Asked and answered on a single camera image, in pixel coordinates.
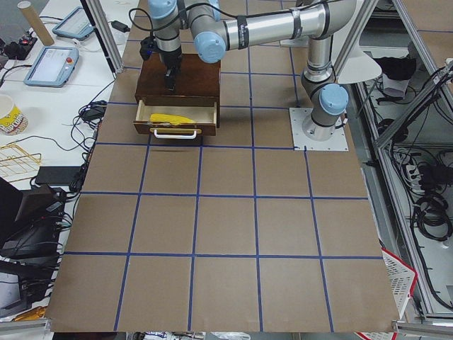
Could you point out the aluminium frame post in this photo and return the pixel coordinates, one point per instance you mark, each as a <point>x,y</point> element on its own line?
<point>99,22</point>

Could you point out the dark brown wooden box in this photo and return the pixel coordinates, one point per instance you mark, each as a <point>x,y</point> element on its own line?
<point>197,84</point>

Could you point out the far blue teach pendant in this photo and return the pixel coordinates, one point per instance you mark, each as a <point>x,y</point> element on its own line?
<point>75,25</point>

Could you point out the black power adapter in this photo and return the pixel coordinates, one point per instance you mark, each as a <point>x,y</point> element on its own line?
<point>120,26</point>

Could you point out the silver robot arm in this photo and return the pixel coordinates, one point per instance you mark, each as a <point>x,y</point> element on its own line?
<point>203,29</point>

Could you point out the white red plastic basket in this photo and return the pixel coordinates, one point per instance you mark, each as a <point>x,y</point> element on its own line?
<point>402,278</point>

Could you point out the wooden drawer with white handle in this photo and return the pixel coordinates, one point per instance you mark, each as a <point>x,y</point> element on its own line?
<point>206,118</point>

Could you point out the blue teach pendant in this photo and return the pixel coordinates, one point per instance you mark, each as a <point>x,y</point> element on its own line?
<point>75,25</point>
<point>52,67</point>

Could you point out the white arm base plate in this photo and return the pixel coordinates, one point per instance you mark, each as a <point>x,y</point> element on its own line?
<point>308,136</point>
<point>297,42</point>

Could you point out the cardboard tube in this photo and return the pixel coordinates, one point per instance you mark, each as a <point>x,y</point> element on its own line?
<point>35,22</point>

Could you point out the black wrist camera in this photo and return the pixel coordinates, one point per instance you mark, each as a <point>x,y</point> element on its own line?
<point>147,48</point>

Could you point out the yellow popcorn paper cup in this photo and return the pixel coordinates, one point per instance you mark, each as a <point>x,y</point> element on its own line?
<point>13,120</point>

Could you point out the white chair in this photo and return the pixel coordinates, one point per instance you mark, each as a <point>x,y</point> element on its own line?
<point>350,63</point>

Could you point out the gold wire rack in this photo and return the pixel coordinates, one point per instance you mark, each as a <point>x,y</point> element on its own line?
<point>17,164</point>

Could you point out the yellow toy corn cob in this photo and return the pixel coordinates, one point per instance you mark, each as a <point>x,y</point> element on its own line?
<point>169,119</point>

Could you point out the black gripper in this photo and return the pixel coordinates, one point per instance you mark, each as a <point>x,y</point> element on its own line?
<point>171,61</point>

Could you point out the near blue teach pendant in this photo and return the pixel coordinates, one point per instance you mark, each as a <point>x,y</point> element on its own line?
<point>52,67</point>

